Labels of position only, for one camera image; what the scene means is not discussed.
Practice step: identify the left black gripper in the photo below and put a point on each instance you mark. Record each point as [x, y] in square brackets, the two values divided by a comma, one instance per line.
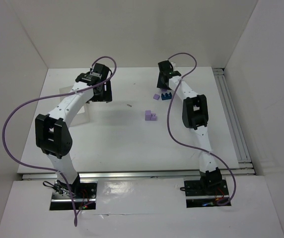
[105, 92]

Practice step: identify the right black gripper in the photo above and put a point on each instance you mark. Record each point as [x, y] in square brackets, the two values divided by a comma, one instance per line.
[162, 83]

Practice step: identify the purple rectangular block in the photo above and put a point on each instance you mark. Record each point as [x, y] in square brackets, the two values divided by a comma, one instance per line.
[156, 96]

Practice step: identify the white perforated box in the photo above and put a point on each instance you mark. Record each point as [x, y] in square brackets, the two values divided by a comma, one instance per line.
[82, 115]

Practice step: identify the purple cube block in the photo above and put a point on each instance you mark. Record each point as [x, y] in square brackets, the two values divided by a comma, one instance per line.
[147, 115]

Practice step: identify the purple window block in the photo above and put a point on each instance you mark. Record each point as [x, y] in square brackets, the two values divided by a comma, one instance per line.
[153, 117]

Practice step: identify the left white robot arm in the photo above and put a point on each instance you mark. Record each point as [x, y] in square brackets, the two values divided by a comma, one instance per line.
[52, 130]

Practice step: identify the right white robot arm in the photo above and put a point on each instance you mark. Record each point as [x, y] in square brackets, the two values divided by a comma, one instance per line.
[195, 118]

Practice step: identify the blue castle block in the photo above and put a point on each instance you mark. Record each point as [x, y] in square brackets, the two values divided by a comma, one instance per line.
[166, 96]

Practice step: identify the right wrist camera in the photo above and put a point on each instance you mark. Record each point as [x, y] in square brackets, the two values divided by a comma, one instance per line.
[173, 64]

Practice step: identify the aluminium front rail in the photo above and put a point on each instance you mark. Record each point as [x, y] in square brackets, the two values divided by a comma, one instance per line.
[140, 175]

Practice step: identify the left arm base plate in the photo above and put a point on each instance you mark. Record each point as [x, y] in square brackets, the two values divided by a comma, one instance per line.
[84, 198]

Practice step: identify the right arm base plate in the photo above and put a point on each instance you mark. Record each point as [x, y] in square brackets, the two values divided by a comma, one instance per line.
[198, 197]

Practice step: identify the aluminium side rail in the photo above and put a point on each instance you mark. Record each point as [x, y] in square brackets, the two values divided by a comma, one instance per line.
[240, 146]

